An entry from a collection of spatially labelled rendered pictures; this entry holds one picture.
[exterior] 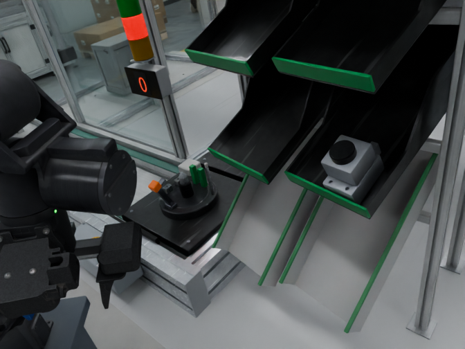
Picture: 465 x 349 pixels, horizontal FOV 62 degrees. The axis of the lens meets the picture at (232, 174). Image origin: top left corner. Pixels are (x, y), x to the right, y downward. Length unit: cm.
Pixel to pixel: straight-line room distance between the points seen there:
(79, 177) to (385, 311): 63
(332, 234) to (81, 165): 43
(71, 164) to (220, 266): 54
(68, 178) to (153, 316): 57
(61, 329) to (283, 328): 39
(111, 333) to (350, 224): 52
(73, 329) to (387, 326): 53
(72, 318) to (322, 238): 40
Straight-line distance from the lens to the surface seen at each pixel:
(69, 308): 68
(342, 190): 48
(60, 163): 35
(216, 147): 64
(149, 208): 95
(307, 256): 67
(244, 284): 87
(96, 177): 33
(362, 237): 63
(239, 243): 74
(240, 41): 55
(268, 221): 70
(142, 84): 102
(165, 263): 81
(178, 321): 84
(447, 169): 58
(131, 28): 98
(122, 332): 87
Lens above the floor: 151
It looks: 33 degrees down
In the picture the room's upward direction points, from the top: 11 degrees counter-clockwise
